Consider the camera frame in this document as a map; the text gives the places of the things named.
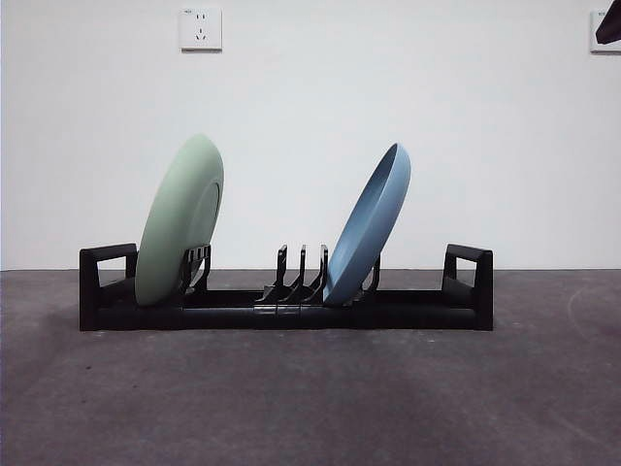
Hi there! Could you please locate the blue round plate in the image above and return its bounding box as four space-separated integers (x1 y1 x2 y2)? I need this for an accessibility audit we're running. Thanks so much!
321 142 412 308

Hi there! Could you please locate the green round plate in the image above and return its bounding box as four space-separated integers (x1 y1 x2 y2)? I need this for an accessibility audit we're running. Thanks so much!
134 133 226 308

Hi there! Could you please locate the black plastic plate rack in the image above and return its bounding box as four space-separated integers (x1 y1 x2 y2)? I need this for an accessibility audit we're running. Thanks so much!
79 242 495 333

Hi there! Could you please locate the white wall socket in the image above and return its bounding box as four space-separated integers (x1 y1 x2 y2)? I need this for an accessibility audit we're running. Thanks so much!
589 10 621 54
180 6 224 52

